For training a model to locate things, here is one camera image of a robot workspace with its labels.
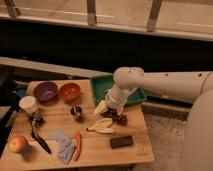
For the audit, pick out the green plastic tray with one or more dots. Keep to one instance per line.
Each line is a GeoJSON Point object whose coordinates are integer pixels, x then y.
{"type": "Point", "coordinates": [101, 84]}

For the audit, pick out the grey cloth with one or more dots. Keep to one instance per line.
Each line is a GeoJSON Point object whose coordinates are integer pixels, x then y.
{"type": "Point", "coordinates": [66, 145]}

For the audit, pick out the dark grape bunch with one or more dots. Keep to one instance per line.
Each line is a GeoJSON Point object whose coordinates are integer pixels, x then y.
{"type": "Point", "coordinates": [119, 119]}

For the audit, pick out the wooden table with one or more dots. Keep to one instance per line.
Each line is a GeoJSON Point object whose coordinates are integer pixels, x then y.
{"type": "Point", "coordinates": [96, 150]}

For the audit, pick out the black rectangular sponge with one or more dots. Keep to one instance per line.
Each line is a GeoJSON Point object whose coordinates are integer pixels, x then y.
{"type": "Point", "coordinates": [123, 141]}

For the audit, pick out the white paper cup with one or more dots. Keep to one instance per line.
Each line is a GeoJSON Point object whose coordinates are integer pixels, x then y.
{"type": "Point", "coordinates": [29, 105]}

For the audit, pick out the orange bowl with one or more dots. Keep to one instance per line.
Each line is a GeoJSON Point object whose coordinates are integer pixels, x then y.
{"type": "Point", "coordinates": [70, 91]}

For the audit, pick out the orange carrot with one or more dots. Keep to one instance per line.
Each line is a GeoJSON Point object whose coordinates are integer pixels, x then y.
{"type": "Point", "coordinates": [78, 142]}

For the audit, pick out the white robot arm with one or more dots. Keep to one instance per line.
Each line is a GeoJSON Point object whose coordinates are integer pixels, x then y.
{"type": "Point", "coordinates": [193, 87]}

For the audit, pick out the small metal cup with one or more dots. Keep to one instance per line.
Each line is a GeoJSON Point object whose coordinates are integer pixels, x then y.
{"type": "Point", "coordinates": [76, 112]}

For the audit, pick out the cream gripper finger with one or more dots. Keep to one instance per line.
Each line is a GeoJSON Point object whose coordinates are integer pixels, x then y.
{"type": "Point", "coordinates": [120, 110]}
{"type": "Point", "coordinates": [101, 108]}

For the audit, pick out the purple bowl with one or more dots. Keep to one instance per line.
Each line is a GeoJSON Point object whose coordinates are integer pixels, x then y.
{"type": "Point", "coordinates": [45, 91]}

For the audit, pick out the yellow banana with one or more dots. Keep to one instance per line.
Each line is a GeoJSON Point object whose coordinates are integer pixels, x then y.
{"type": "Point", "coordinates": [102, 126]}

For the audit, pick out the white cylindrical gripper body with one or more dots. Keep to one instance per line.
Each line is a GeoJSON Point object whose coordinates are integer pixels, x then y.
{"type": "Point", "coordinates": [116, 97]}

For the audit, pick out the red apple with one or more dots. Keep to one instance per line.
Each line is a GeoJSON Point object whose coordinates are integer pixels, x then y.
{"type": "Point", "coordinates": [18, 144]}

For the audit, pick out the black handled utensil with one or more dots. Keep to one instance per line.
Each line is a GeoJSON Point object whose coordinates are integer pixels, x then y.
{"type": "Point", "coordinates": [37, 137]}

